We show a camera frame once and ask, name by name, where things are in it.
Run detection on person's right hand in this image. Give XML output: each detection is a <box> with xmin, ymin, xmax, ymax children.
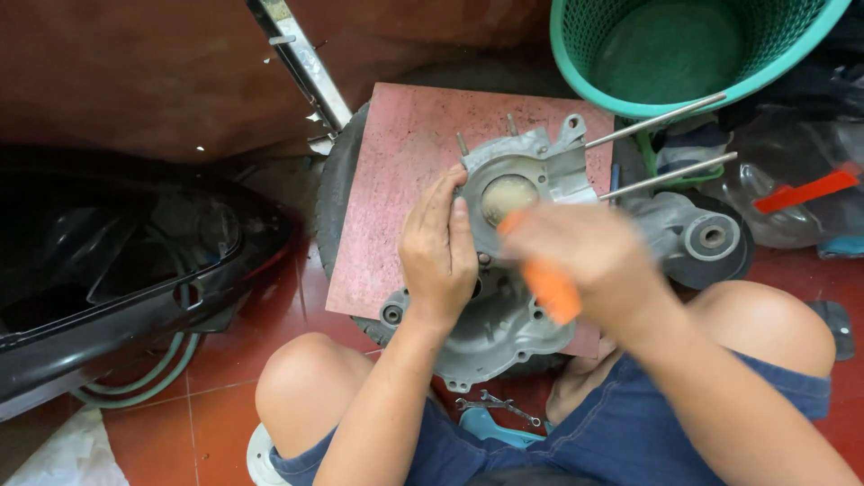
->
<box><xmin>501</xmin><ymin>202</ymin><xmax>672</xmax><ymax>342</ymax></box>

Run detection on green rubber hose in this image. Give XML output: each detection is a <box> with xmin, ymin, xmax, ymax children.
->
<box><xmin>70</xmin><ymin>329</ymin><xmax>203</xmax><ymax>410</ymax></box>

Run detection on clear plastic bag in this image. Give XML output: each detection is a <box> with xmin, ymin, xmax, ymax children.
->
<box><xmin>701</xmin><ymin>104</ymin><xmax>864</xmax><ymax>251</ymax></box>

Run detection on green plastic mesh basket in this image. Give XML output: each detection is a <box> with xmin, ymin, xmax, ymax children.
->
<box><xmin>549</xmin><ymin>0</ymin><xmax>853</xmax><ymax>122</ymax></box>

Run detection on grey engine part black pulley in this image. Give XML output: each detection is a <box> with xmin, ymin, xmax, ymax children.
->
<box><xmin>620</xmin><ymin>192</ymin><xmax>756</xmax><ymax>291</ymax></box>

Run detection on blue plastic stool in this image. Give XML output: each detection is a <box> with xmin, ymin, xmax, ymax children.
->
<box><xmin>458</xmin><ymin>406</ymin><xmax>551</xmax><ymax>450</ymax></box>

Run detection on grey metal engine crankcase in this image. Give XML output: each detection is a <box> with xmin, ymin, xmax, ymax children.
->
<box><xmin>378</xmin><ymin>112</ymin><xmax>602</xmax><ymax>394</ymax></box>

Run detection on metal spanner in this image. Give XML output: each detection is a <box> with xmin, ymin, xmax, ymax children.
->
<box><xmin>455</xmin><ymin>389</ymin><xmax>543</xmax><ymax>428</ymax></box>

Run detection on person's left hand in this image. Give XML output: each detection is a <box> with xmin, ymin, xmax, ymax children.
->
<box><xmin>397</xmin><ymin>165</ymin><xmax>481</xmax><ymax>333</ymax></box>

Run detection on blue white cloth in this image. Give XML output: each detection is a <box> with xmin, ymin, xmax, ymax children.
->
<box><xmin>653</xmin><ymin>120</ymin><xmax>733</xmax><ymax>178</ymax></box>

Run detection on person's right leg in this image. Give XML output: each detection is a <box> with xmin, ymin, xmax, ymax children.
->
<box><xmin>545</xmin><ymin>279</ymin><xmax>838</xmax><ymax>426</ymax></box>

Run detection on aluminium frame bar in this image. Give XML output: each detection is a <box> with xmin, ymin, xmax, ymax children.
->
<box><xmin>243</xmin><ymin>0</ymin><xmax>354</xmax><ymax>158</ymax></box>

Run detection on person's left leg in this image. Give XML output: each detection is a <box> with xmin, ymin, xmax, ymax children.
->
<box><xmin>254</xmin><ymin>332</ymin><xmax>379</xmax><ymax>461</ymax></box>

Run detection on person's leg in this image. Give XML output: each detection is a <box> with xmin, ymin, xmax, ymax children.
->
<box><xmin>545</xmin><ymin>279</ymin><xmax>838</xmax><ymax>426</ymax></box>
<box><xmin>254</xmin><ymin>332</ymin><xmax>379</xmax><ymax>461</ymax></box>

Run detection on orange handled tool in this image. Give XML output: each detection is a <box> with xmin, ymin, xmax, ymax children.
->
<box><xmin>496</xmin><ymin>209</ymin><xmax>584</xmax><ymax>326</ymax></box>

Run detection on long metal stud rod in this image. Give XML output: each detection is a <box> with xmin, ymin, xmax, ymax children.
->
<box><xmin>598</xmin><ymin>151</ymin><xmax>738</xmax><ymax>203</ymax></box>
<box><xmin>585</xmin><ymin>92</ymin><xmax>729</xmax><ymax>150</ymax></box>

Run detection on red plastic strip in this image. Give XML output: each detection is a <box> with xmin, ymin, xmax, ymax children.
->
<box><xmin>752</xmin><ymin>169</ymin><xmax>862</xmax><ymax>216</ymax></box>

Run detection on blue denim shorts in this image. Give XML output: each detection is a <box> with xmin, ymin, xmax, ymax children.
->
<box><xmin>269</xmin><ymin>351</ymin><xmax>833</xmax><ymax>486</ymax></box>

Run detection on light blue plastic item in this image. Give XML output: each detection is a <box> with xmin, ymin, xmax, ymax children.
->
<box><xmin>815</xmin><ymin>234</ymin><xmax>864</xmax><ymax>261</ymax></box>

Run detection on black scooter body panel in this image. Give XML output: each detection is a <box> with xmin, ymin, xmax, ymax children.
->
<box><xmin>0</xmin><ymin>144</ymin><xmax>299</xmax><ymax>423</ymax></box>

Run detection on pink square board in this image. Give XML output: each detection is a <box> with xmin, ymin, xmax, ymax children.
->
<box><xmin>324</xmin><ymin>82</ymin><xmax>616</xmax><ymax>359</ymax></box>

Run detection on black rubber tyre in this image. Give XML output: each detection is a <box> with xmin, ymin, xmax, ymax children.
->
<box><xmin>315</xmin><ymin>101</ymin><xmax>575</xmax><ymax>379</ymax></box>

